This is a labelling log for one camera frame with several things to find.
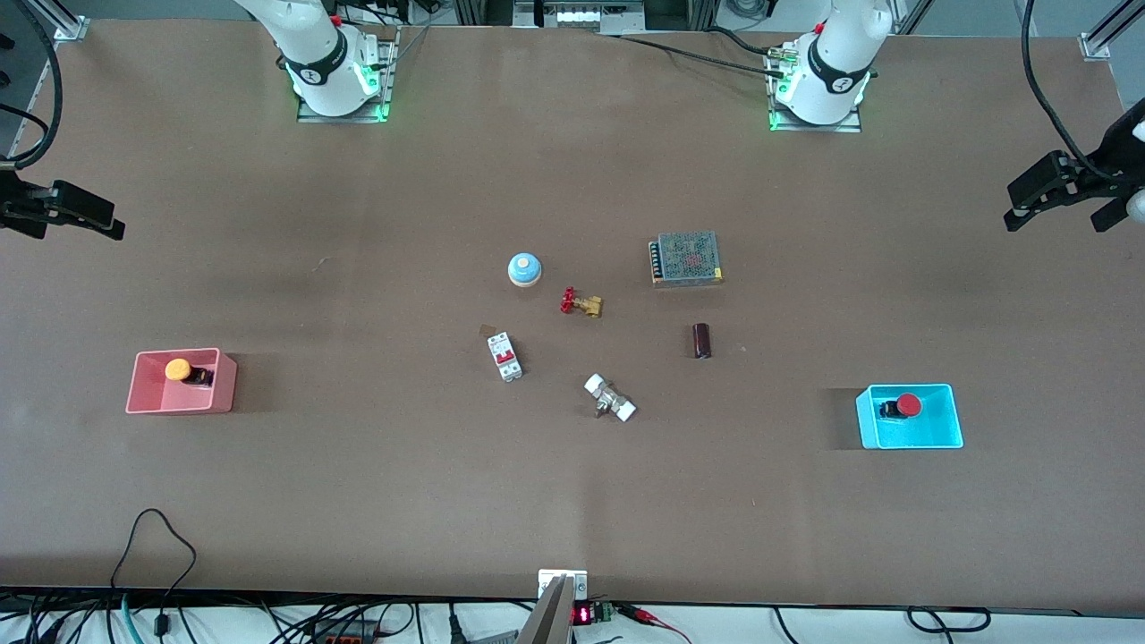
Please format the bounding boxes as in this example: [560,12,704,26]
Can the yellow push button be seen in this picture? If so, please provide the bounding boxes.
[164,358,216,389]

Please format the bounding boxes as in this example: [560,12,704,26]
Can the pink plastic box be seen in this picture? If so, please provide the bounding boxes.
[125,348,239,415]

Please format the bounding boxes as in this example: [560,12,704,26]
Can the cyan plastic box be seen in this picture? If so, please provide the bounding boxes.
[855,384,965,450]

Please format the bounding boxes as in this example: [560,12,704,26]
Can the metal mesh power supply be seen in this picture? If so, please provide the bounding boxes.
[649,231,725,288]

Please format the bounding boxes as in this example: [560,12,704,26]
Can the white red circuit breaker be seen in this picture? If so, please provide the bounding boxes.
[487,332,524,383]

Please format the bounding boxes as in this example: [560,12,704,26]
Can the silver valve white caps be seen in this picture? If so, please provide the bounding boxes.
[583,373,638,423]

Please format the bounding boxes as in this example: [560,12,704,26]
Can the white power strip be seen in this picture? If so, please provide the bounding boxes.
[513,0,647,33]

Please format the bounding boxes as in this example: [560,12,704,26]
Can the aluminium frame profile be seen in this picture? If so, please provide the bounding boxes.
[1080,0,1145,62]
[30,0,91,42]

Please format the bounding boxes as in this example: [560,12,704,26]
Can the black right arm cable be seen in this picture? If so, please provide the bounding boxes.
[0,0,65,171]

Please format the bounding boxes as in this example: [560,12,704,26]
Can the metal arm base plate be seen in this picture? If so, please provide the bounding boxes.
[296,25,401,124]
[767,43,863,134]

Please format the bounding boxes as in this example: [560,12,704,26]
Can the black looped cable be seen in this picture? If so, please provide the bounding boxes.
[109,508,199,638]

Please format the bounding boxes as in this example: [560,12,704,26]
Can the black cable across table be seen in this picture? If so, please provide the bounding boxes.
[598,25,790,78]

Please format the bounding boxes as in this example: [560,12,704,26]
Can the black coiled cable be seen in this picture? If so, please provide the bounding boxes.
[905,606,992,634]

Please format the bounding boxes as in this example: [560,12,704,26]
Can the brass valve red handle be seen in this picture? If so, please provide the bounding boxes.
[560,286,605,319]

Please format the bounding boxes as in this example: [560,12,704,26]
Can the red clip lead cable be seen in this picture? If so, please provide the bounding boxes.
[615,603,694,644]

